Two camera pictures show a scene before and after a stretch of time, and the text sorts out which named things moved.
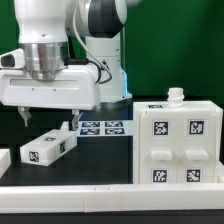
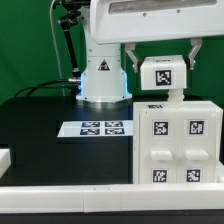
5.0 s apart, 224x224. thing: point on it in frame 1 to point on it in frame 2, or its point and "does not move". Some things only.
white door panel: [157, 147] does not move
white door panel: [196, 147] does not move
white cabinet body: [178, 142] does not move
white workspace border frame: [106, 197] does not move
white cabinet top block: [48, 149] to [161, 72]
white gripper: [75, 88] to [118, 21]
